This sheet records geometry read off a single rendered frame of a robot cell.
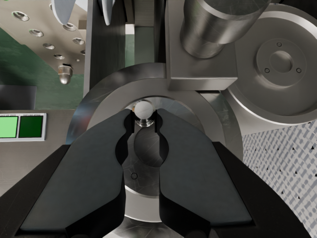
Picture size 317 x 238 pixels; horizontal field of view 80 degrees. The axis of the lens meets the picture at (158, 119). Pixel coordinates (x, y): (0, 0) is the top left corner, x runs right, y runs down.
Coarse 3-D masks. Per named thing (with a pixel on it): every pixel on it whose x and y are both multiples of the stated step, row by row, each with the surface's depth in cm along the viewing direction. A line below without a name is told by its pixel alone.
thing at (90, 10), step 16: (96, 0) 20; (96, 16) 20; (112, 16) 28; (96, 32) 20; (112, 32) 28; (96, 48) 19; (112, 48) 28; (96, 64) 19; (112, 64) 28; (96, 80) 19
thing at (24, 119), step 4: (24, 120) 47; (28, 120) 48; (32, 120) 48; (36, 120) 48; (40, 120) 48; (24, 124) 47; (28, 124) 47; (32, 124) 47; (36, 124) 47; (40, 124) 48; (20, 128) 47; (24, 128) 47; (28, 128) 47; (32, 128) 47; (36, 128) 47; (40, 128) 47; (20, 132) 47; (24, 132) 47; (28, 132) 47; (32, 132) 47; (36, 132) 47; (40, 132) 47; (20, 136) 47; (24, 136) 47; (28, 136) 47; (32, 136) 47
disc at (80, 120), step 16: (144, 64) 17; (160, 64) 17; (112, 80) 17; (128, 80) 17; (96, 96) 16; (208, 96) 17; (80, 112) 16; (224, 112) 16; (80, 128) 16; (224, 128) 16; (240, 144) 16; (128, 224) 15; (144, 224) 15; (160, 224) 15
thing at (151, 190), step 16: (160, 96) 14; (176, 112) 14; (192, 112) 14; (144, 128) 14; (128, 144) 14; (144, 144) 14; (128, 160) 14; (144, 160) 14; (160, 160) 14; (128, 176) 13; (144, 176) 13; (144, 192) 13
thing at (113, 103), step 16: (144, 80) 16; (160, 80) 16; (112, 96) 16; (128, 96) 16; (144, 96) 16; (176, 96) 16; (192, 96) 16; (96, 112) 16; (112, 112) 16; (208, 112) 16; (208, 128) 16; (224, 144) 16; (128, 192) 15; (128, 208) 14; (144, 208) 14
